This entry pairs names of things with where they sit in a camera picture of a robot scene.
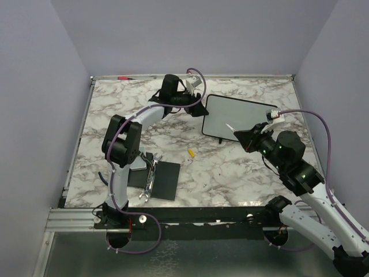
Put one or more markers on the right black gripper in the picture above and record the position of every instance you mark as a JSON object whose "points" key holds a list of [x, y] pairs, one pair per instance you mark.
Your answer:
{"points": [[249, 138]]}

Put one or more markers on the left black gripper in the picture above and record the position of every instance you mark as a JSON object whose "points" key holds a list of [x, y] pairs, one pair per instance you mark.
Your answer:
{"points": [[201, 111]]}

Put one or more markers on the black framed whiteboard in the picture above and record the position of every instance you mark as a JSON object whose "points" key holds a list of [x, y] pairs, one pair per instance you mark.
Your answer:
{"points": [[240, 114]]}

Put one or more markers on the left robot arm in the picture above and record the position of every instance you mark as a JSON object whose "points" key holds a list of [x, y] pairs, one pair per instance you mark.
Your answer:
{"points": [[123, 136]]}

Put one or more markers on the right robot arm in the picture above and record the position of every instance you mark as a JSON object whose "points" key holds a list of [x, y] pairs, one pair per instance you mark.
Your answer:
{"points": [[337, 238]]}

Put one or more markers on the black square mat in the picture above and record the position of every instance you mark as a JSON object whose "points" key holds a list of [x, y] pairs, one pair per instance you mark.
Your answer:
{"points": [[165, 181]]}

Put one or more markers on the silver wrench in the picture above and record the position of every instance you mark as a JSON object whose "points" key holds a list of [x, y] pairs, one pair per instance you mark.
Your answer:
{"points": [[151, 175]]}

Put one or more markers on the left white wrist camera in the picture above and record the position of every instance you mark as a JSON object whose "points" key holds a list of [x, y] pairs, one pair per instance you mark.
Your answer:
{"points": [[192, 82]]}

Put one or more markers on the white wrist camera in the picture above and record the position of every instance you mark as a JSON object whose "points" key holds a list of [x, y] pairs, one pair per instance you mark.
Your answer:
{"points": [[274, 119], [192, 82]]}

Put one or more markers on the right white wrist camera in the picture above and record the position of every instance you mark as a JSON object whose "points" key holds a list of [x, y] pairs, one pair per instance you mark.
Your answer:
{"points": [[274, 119]]}

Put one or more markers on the red marker on rail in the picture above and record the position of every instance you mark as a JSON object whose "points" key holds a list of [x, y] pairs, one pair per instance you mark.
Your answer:
{"points": [[124, 78]]}

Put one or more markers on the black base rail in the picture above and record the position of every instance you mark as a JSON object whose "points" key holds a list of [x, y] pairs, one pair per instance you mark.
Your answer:
{"points": [[196, 223]]}

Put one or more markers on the aluminium table frame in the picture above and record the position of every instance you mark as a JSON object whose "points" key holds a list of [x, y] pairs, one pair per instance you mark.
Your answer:
{"points": [[222, 173]]}

